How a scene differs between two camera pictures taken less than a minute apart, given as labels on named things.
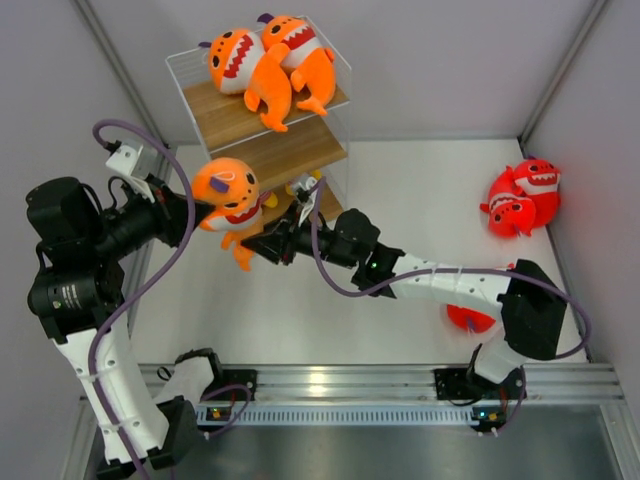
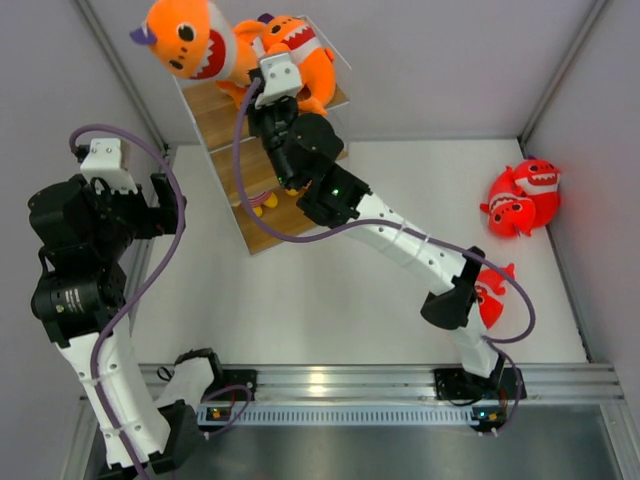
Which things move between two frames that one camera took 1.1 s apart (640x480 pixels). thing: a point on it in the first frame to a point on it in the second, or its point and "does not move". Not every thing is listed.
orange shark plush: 233,189 to 197,40
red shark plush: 510,214 does not move
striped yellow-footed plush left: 268,198 does not move
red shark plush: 539,180 does not move
